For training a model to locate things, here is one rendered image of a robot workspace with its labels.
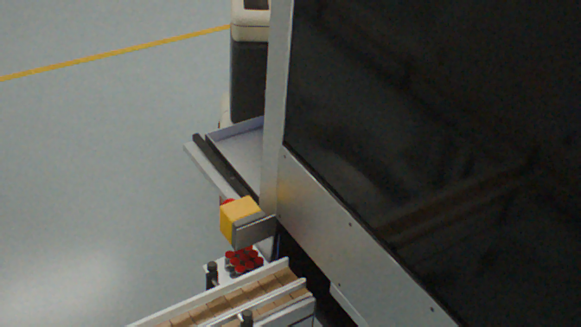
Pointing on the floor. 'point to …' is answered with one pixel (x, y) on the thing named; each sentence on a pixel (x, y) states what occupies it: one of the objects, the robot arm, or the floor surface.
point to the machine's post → (276, 112)
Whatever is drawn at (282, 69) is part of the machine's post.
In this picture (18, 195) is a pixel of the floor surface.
